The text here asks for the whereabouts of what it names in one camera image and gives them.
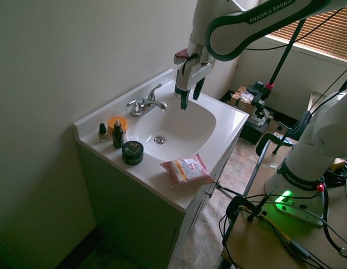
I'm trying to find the yellow cable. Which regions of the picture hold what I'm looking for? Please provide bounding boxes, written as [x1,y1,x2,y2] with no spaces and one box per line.
[258,211,292,244]

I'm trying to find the pink wet wipes pack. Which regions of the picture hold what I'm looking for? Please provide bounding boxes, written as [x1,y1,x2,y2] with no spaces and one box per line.
[160,152,214,191]

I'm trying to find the black round cream jar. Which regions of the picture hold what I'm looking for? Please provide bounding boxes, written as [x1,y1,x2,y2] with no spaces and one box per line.
[121,141,144,165]

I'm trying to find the orange lid round jar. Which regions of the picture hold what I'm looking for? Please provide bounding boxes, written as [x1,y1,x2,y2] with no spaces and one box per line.
[107,116,129,134]

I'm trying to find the wrist camera with red top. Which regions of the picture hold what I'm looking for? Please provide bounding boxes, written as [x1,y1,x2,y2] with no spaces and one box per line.
[173,48,198,66]

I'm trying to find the cardboard box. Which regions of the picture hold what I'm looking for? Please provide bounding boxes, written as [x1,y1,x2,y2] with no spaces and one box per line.
[228,85,260,116]

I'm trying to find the wooden window blinds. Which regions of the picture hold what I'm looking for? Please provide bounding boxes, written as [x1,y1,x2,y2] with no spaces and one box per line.
[265,4,347,63]

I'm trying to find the small nail polish bottle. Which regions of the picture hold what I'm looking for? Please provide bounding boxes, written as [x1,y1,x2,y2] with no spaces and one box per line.
[97,123,107,143]

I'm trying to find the black tripod leg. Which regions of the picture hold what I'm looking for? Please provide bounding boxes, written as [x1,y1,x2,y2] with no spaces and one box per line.
[214,181,245,197]

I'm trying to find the wooden robot mounting board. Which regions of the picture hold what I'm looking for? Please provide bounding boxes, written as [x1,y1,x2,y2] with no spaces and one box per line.
[220,138,347,269]

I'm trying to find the white vanity cabinet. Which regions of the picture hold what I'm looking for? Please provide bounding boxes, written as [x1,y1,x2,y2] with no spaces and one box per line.
[76,131,241,269]

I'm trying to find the white sink vanity top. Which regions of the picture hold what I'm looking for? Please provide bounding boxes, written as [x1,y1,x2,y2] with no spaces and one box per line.
[73,68,250,212]

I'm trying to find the black camera stand pole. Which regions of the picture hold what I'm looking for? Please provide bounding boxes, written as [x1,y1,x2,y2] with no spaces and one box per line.
[266,17,306,91]

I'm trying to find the chrome two-handle sink faucet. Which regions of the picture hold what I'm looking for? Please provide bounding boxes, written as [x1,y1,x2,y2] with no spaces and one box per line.
[126,83,168,117]

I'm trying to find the black C-clamp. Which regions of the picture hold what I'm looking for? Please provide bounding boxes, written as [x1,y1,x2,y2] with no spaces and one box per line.
[255,133,298,156]
[225,185,277,222]

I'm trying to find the dark dropper bottle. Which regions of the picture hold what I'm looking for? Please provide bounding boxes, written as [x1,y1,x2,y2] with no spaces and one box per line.
[111,119,125,149]

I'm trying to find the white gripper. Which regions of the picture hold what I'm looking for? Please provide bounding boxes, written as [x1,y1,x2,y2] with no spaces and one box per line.
[174,57,215,111]

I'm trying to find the black equipment case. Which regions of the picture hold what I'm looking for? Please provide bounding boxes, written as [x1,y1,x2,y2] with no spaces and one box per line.
[239,109,275,145]

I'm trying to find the black cable bundle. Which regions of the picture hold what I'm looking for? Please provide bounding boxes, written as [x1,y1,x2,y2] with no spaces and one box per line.
[320,158,347,253]

